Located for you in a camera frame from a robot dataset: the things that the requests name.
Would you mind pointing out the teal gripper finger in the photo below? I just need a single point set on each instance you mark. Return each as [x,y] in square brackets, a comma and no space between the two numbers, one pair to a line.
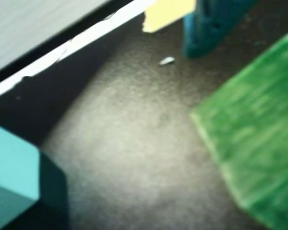
[201,31]

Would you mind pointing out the yellow block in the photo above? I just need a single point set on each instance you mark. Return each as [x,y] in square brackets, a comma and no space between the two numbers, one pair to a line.
[168,14]

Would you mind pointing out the small white scrap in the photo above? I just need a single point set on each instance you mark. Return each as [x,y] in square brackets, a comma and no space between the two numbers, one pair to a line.
[166,61]

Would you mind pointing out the green wooden cube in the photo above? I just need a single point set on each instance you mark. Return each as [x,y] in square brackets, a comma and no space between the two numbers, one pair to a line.
[254,131]

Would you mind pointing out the black table mat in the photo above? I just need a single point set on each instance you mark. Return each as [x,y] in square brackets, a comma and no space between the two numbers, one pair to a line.
[134,143]

